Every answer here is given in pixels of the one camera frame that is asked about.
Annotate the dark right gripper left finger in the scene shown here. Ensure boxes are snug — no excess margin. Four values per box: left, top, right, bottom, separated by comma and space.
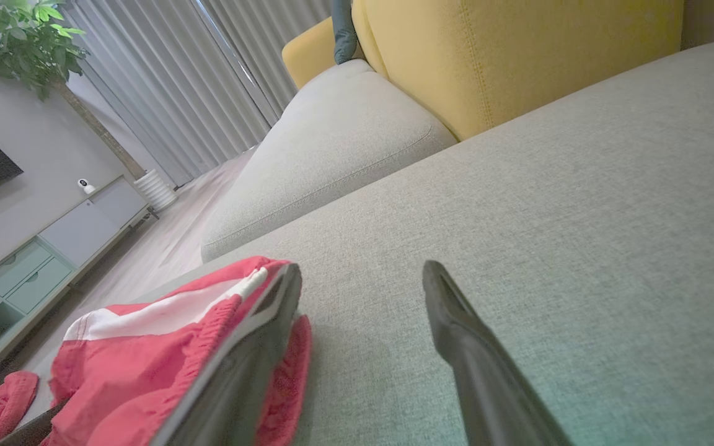
149, 263, 304, 446

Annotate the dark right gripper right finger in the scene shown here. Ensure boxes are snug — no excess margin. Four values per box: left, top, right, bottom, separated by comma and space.
423, 260, 575, 446

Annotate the red and white garment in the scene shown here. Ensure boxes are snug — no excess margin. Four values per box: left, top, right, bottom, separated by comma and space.
0, 256, 313, 446

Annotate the grey fabric sofa seat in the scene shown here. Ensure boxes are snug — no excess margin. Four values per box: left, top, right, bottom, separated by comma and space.
16, 35, 714, 446

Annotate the white ribbed plant pot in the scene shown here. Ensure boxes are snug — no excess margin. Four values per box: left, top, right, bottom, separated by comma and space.
133, 169, 179, 212

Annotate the pale green media cabinet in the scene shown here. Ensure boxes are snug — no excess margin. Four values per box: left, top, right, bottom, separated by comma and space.
0, 175, 153, 385

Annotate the grey sofa seat cushion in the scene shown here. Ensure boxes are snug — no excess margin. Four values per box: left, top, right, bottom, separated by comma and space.
200, 59, 458, 263

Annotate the grey pleated curtain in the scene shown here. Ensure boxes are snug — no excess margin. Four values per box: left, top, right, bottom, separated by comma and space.
61, 0, 272, 188
201, 0, 334, 118

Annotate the yellow sofa backrest cushion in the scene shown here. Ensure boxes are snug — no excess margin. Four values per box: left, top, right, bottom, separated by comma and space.
351, 0, 685, 141

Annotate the yellow sofa armrest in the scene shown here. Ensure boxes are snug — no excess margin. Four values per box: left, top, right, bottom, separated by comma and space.
281, 17, 365, 91

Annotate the teal throw pillow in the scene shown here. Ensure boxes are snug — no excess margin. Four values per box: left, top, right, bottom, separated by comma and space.
330, 0, 359, 66

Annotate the green leafy potted tree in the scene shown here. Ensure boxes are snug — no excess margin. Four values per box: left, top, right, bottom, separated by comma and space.
0, 0, 147, 180

